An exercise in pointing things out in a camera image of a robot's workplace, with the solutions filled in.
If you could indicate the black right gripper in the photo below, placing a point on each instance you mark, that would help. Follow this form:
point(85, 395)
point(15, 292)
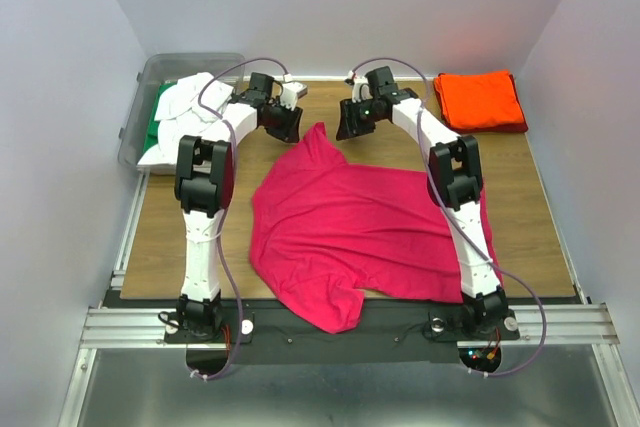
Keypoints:
point(345, 127)

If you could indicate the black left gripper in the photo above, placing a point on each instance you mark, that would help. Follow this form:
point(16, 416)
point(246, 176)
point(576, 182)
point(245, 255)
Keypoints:
point(290, 131)

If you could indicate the pink t shirt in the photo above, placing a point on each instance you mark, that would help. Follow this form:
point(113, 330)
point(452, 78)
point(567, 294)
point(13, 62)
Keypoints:
point(326, 230)

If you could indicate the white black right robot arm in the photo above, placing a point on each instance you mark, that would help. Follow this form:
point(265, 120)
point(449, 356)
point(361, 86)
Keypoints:
point(455, 183)

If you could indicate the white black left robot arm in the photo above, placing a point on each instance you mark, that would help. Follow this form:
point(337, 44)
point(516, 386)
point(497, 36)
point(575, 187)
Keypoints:
point(205, 174)

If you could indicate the clear plastic bin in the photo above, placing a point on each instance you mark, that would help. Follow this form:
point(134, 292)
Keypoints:
point(160, 72)

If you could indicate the white t shirt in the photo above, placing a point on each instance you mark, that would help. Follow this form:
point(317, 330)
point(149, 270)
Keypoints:
point(179, 113)

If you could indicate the dark red folded t shirt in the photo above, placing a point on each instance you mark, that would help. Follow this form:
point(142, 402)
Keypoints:
point(500, 128)

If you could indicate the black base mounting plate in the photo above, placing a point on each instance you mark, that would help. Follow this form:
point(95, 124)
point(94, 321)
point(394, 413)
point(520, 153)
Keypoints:
point(388, 331)

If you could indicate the small electronics board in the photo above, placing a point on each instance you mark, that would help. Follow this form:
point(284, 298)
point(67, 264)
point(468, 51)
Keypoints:
point(488, 355)

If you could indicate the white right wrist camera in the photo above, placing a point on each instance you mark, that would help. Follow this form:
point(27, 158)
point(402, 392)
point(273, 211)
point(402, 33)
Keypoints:
point(360, 88)

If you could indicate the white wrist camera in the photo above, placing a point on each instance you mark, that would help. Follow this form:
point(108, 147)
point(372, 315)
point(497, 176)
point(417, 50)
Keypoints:
point(360, 88)
point(291, 92)

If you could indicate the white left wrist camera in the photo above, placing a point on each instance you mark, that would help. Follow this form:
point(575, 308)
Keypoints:
point(291, 92)

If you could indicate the aluminium frame rail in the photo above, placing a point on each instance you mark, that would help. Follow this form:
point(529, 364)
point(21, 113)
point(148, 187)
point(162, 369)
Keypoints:
point(566, 325)

